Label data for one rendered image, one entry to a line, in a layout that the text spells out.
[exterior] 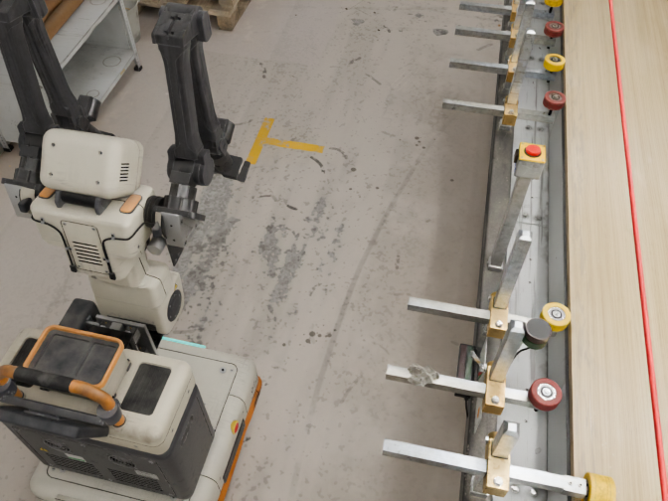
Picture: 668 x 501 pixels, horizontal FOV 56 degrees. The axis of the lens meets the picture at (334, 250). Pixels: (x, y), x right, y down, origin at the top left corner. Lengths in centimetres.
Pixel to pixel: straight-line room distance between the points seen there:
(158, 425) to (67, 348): 33
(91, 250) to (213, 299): 129
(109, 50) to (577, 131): 291
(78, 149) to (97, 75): 250
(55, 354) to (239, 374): 79
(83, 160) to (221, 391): 109
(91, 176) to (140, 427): 67
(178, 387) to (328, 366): 103
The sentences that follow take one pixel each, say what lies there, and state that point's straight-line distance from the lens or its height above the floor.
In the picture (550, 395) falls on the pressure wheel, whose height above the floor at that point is 90.
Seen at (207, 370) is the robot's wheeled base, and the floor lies 28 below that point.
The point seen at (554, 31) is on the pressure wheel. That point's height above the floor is 90.
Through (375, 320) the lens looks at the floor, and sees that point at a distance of 284.
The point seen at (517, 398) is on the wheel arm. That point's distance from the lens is 177.
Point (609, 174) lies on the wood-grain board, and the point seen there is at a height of 90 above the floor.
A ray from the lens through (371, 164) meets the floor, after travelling 349.
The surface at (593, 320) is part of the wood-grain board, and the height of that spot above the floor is 90.
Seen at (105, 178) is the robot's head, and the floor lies 133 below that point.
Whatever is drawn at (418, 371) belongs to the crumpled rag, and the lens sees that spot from 174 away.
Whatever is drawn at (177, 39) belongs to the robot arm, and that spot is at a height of 160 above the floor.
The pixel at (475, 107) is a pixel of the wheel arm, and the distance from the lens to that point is 260.
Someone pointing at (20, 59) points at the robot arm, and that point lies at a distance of 178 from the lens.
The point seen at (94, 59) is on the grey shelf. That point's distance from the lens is 427.
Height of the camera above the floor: 240
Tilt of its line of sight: 51 degrees down
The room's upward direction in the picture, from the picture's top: straight up
